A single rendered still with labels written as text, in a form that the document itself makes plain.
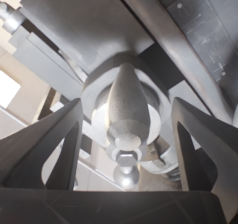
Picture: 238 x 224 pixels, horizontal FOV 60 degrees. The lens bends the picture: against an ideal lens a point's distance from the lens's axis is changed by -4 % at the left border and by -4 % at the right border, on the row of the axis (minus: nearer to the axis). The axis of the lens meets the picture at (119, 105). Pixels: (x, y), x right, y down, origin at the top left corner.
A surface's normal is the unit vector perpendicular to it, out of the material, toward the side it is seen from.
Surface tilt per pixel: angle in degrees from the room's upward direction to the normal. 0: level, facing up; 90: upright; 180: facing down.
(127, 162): 90
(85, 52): 90
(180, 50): 90
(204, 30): 90
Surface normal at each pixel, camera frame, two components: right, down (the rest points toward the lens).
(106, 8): -0.02, 0.61
